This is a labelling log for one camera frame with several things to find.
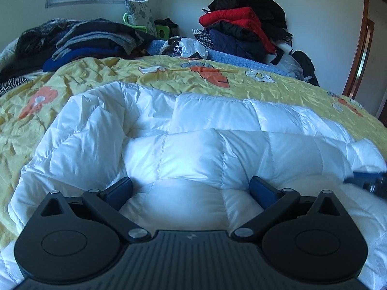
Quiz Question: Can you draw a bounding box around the houndstooth cloth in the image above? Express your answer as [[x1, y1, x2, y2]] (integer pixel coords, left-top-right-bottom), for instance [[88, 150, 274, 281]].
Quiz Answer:
[[192, 29, 214, 50]]

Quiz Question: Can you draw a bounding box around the navy puffer jacket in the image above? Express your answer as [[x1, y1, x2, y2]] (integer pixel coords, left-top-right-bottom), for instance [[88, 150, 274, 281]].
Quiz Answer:
[[206, 26, 277, 64]]

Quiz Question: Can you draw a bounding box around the white floral quilt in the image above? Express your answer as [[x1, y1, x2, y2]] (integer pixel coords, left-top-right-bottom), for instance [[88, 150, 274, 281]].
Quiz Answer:
[[0, 38, 21, 62]]

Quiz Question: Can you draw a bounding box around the grey floral pillow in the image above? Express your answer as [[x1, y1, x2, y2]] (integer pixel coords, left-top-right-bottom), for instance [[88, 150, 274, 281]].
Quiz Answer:
[[125, 0, 158, 34]]

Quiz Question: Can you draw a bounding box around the royal blue garment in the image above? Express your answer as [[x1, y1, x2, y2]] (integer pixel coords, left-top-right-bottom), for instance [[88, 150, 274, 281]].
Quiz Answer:
[[42, 48, 122, 73]]

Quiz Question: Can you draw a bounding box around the clear plastic bag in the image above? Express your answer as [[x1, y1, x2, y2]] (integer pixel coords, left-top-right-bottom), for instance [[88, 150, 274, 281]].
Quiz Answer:
[[276, 52, 305, 80]]

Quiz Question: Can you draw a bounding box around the black and white plastic bag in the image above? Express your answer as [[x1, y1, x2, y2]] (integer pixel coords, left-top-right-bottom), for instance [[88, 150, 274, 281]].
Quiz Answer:
[[160, 36, 210, 60]]

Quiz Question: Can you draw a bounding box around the wooden door frame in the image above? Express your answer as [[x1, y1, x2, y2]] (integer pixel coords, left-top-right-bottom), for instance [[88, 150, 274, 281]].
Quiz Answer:
[[342, 0, 387, 119]]

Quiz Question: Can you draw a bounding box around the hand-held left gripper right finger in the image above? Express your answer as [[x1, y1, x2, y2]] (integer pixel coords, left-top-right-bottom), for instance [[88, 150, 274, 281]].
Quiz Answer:
[[229, 176, 346, 243]]

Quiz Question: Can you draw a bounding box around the green plastic chair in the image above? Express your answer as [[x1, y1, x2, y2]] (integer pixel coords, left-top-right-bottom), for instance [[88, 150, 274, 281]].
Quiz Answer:
[[122, 12, 168, 40]]

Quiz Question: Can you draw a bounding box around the pile of dark sweaters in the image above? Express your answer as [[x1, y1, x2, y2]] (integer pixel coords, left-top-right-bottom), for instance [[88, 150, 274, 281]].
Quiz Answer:
[[0, 18, 153, 77]]

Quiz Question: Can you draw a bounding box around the zebra striped cloth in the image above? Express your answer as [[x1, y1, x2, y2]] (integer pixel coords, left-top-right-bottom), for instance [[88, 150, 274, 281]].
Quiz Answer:
[[0, 75, 41, 96]]

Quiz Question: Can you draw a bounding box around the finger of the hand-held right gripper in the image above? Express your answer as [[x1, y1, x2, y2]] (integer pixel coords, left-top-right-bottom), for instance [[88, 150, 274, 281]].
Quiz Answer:
[[343, 171, 380, 191]]

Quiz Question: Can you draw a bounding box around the red puffer jacket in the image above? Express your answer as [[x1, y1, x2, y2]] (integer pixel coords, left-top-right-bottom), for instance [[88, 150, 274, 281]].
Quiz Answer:
[[199, 7, 278, 55]]

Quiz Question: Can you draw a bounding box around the yellow printed blanket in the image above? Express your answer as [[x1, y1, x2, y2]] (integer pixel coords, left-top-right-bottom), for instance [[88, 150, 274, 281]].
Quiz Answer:
[[0, 55, 387, 248]]

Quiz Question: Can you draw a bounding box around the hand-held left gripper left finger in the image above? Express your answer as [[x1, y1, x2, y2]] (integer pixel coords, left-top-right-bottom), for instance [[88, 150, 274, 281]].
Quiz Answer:
[[40, 178, 152, 243]]

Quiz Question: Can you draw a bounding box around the black cloth on chair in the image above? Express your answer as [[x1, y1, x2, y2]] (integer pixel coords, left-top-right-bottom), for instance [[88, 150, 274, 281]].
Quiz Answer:
[[154, 18, 179, 37]]

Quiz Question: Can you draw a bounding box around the white puffer jacket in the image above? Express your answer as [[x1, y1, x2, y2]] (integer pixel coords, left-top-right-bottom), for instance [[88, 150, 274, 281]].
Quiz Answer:
[[0, 81, 387, 290]]

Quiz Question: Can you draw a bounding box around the light blue knit blanket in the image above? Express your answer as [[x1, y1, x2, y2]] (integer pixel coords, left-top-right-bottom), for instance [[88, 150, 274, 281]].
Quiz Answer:
[[149, 39, 291, 73]]

